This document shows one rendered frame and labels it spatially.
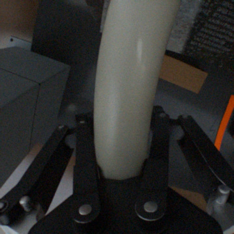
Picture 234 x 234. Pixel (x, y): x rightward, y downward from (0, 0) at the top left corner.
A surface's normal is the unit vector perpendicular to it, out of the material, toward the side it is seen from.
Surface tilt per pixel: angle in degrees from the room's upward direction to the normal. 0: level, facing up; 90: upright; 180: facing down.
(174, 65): 0
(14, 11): 0
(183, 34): 45
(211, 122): 0
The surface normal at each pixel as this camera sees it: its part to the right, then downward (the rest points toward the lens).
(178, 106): -0.11, 0.44
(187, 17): -0.29, 0.90
